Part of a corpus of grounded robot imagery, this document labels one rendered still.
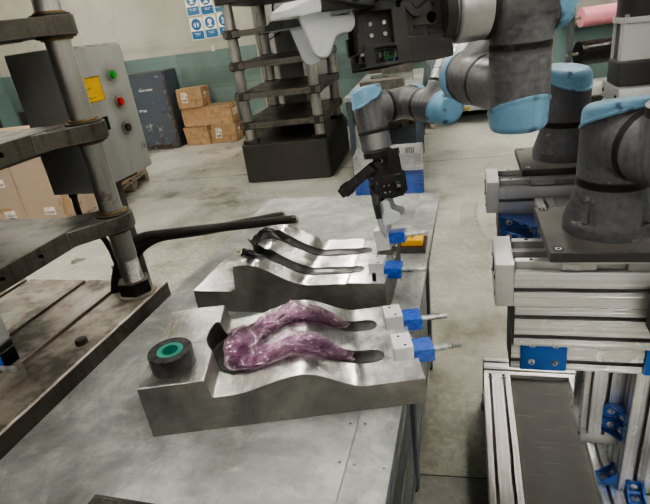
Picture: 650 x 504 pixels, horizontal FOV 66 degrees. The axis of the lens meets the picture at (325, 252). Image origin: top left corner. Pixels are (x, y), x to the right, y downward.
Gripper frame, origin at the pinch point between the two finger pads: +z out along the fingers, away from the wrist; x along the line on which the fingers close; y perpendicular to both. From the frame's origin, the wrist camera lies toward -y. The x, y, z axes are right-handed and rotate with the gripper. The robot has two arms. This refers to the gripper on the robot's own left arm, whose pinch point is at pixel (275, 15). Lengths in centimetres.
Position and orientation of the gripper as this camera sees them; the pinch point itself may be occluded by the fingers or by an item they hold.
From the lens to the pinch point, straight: 62.2
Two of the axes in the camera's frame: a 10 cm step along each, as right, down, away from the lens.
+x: -1.8, -2.6, 9.5
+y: 1.6, 9.5, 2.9
